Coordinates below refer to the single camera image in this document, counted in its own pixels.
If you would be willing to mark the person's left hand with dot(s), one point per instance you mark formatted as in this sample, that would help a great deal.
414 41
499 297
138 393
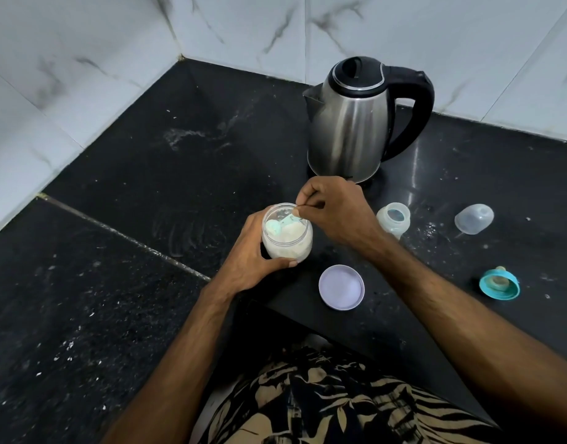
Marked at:
239 263

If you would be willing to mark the steel electric kettle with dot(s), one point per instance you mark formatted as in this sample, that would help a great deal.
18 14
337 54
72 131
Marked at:
352 134

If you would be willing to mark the person's right forearm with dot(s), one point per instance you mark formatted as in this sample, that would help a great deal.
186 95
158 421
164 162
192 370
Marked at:
487 337

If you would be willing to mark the person's right hand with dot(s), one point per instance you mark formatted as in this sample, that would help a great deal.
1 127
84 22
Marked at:
345 212

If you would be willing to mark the white jar lid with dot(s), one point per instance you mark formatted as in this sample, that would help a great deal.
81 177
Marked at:
341 287

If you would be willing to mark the clear dome bottle cap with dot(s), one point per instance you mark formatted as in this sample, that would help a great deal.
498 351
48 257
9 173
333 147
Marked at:
474 219

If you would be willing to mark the leaf patterned shorts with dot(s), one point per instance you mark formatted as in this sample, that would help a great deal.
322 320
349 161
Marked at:
339 406

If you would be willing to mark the glass jar of white powder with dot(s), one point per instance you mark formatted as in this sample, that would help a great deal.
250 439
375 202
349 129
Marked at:
288 249

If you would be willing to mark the small teal measuring scoop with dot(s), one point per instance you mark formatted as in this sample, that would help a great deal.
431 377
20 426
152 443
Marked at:
273 226

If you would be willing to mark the clear baby bottle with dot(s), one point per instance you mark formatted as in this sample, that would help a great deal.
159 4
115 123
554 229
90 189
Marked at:
394 221

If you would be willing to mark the person's left forearm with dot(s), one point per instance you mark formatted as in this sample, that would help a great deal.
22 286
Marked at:
172 374

